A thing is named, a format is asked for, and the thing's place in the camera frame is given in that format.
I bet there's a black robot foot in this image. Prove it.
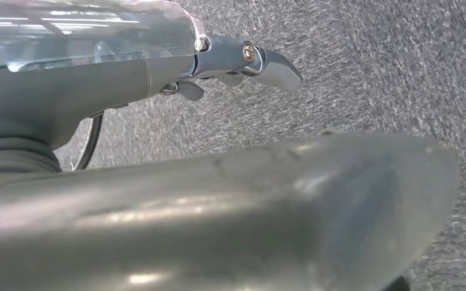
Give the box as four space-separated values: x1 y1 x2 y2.
382 276 413 291

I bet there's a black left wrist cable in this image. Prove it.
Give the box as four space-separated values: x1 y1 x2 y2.
70 112 105 173

